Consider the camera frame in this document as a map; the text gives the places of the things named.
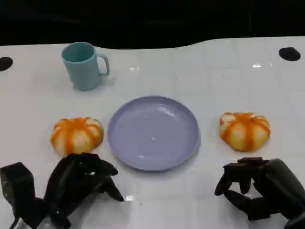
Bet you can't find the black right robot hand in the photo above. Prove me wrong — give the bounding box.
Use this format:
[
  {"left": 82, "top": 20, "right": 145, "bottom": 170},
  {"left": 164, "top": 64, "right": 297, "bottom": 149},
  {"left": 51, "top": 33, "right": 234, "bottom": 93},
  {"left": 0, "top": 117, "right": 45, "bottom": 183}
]
[{"left": 214, "top": 156, "right": 305, "bottom": 221}]

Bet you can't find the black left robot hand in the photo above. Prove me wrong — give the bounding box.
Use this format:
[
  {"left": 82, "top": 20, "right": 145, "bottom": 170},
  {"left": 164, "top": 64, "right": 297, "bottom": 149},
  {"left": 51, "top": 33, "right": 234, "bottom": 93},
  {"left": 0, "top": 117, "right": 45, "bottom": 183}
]
[{"left": 44, "top": 152, "right": 126, "bottom": 216}]

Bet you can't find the orange and white bread roll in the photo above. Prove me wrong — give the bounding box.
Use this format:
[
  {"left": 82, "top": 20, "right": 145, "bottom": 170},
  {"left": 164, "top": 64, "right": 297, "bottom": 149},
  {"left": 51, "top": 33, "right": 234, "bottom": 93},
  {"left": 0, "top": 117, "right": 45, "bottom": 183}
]
[
  {"left": 219, "top": 112, "right": 271, "bottom": 151},
  {"left": 50, "top": 116, "right": 105, "bottom": 158}
]

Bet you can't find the lilac plate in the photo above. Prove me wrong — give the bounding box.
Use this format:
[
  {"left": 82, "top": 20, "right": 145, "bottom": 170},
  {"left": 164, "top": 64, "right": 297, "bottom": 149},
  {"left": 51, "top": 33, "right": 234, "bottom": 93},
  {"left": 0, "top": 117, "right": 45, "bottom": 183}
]
[{"left": 107, "top": 95, "right": 201, "bottom": 172}]

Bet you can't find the pale green mug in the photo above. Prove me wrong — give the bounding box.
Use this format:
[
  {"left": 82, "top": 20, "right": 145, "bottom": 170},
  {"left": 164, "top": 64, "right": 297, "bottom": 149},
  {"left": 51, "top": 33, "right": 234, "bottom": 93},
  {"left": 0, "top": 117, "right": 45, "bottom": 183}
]
[{"left": 61, "top": 42, "right": 110, "bottom": 91}]

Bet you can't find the black table grommet hole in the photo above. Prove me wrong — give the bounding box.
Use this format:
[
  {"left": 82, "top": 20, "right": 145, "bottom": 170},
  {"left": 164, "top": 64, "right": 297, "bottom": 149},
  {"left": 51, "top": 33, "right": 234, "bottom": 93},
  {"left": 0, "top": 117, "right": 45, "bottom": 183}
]
[
  {"left": 278, "top": 47, "right": 301, "bottom": 62},
  {"left": 0, "top": 56, "right": 14, "bottom": 72}
]

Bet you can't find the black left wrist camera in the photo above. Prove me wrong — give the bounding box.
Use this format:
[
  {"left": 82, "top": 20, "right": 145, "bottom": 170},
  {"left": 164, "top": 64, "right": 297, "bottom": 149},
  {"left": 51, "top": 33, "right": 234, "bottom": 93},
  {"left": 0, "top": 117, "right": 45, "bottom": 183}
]
[{"left": 0, "top": 162, "right": 37, "bottom": 215}]

